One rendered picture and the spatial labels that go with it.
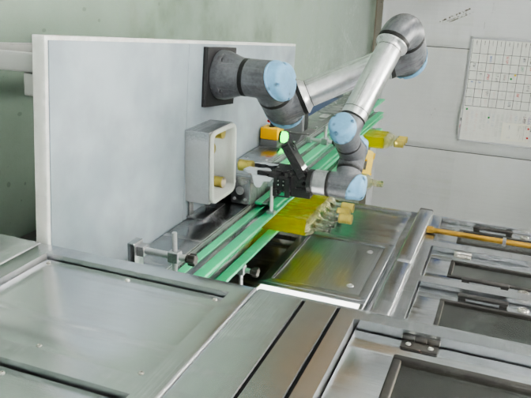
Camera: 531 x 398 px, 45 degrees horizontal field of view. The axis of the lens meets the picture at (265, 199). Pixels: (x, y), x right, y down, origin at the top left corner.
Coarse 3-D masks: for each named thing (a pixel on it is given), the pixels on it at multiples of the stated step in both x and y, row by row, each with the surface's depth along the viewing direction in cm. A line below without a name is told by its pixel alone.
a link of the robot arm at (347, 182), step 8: (344, 168) 185; (352, 168) 184; (328, 176) 185; (336, 176) 184; (344, 176) 183; (352, 176) 183; (360, 176) 183; (328, 184) 184; (336, 184) 183; (344, 184) 183; (352, 184) 182; (360, 184) 181; (328, 192) 185; (336, 192) 184; (344, 192) 183; (352, 192) 182; (360, 192) 182; (360, 200) 185
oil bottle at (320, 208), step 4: (288, 204) 222; (292, 204) 222; (296, 204) 223; (300, 204) 223; (304, 204) 223; (308, 204) 223; (312, 204) 223; (316, 204) 224; (308, 208) 220; (312, 208) 219; (316, 208) 219; (320, 208) 219; (324, 208) 221; (320, 212) 219; (324, 212) 220; (324, 216) 220
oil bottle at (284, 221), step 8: (280, 216) 212; (288, 216) 211; (296, 216) 211; (304, 216) 211; (312, 216) 212; (272, 224) 213; (280, 224) 212; (288, 224) 211; (296, 224) 210; (304, 224) 209; (312, 224) 209; (288, 232) 212; (296, 232) 211; (304, 232) 210; (312, 232) 210
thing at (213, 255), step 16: (368, 128) 334; (256, 208) 213; (240, 224) 199; (256, 224) 199; (224, 240) 187; (240, 240) 187; (208, 256) 177; (224, 256) 176; (192, 272) 166; (208, 272) 166
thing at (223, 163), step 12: (216, 132) 187; (228, 132) 201; (216, 144) 204; (228, 144) 203; (216, 156) 205; (228, 156) 204; (216, 168) 206; (228, 168) 205; (228, 180) 206; (216, 192) 201; (228, 192) 203
